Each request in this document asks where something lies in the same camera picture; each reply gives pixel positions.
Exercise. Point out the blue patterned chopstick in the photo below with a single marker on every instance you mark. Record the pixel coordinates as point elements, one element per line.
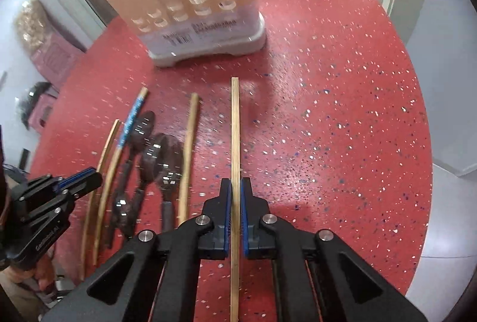
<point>130,120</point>

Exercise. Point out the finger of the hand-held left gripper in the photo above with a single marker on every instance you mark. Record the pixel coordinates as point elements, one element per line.
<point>72,176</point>
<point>87,186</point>

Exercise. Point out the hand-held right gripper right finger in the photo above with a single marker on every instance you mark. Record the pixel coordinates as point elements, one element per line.
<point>245,217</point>

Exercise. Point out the person's left hand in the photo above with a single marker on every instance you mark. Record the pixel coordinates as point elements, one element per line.
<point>44,271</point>

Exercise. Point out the beige utensil holder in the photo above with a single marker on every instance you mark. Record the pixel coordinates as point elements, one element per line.
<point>193,20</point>

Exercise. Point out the wooden chopstick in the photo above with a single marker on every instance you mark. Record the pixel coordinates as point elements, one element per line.
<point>235,120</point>
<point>106,147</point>
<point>192,120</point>

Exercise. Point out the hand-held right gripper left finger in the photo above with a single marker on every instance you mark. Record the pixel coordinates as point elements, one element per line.
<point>225,217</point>

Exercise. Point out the dark translucent spoon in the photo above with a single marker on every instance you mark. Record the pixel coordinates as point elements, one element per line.
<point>121,208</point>
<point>143,128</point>
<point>151,158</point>
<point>169,161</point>

